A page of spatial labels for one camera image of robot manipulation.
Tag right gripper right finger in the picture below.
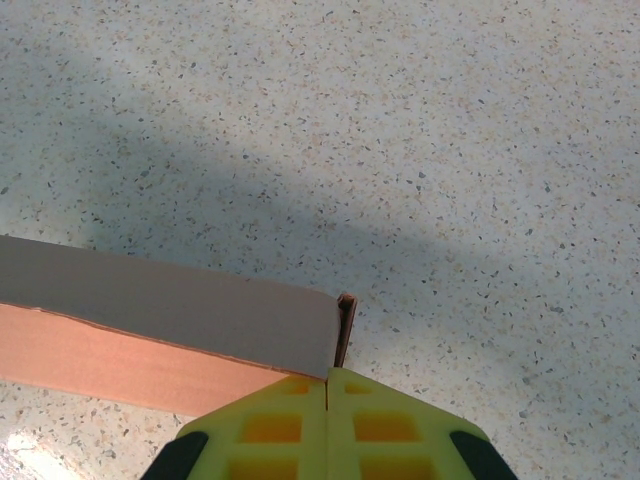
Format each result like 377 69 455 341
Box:
326 367 521 480

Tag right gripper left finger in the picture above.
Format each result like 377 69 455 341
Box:
142 374 330 480

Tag orange cardboard paper box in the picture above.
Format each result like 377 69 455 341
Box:
0 234 359 417

